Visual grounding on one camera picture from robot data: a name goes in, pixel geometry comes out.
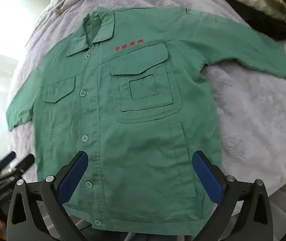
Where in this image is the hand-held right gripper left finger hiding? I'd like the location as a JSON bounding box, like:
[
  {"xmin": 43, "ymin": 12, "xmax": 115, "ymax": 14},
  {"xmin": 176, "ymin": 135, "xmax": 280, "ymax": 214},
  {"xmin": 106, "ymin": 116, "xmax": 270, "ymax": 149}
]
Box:
[{"xmin": 6, "ymin": 151, "xmax": 89, "ymax": 241}]

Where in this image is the black garment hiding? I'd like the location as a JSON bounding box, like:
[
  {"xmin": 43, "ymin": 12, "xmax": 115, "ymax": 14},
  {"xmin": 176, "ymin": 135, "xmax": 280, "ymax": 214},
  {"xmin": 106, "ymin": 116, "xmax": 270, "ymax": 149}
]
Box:
[{"xmin": 223, "ymin": 0, "xmax": 286, "ymax": 41}]

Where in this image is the green work jacket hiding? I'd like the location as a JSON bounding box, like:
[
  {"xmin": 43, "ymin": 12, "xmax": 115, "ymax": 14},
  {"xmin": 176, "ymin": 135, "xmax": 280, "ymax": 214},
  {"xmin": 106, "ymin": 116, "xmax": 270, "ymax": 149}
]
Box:
[{"xmin": 6, "ymin": 6, "xmax": 286, "ymax": 234}]

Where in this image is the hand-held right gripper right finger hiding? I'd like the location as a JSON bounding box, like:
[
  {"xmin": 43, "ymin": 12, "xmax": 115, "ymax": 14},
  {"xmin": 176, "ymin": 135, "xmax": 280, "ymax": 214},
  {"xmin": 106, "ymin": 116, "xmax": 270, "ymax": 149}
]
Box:
[{"xmin": 192, "ymin": 150, "xmax": 276, "ymax": 241}]

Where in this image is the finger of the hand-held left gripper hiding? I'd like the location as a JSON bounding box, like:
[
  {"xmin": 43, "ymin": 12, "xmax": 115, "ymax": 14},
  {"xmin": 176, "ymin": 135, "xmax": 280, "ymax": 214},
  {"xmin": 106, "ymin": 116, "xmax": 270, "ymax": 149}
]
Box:
[
  {"xmin": 0, "ymin": 152, "xmax": 17, "ymax": 168},
  {"xmin": 13, "ymin": 154, "xmax": 35, "ymax": 179}
]

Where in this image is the lavender plush blanket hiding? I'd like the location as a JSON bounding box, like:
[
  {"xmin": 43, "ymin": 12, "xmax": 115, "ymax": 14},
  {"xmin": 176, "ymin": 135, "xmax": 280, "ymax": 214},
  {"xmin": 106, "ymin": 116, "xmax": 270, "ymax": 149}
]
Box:
[{"xmin": 6, "ymin": 0, "xmax": 286, "ymax": 221}]

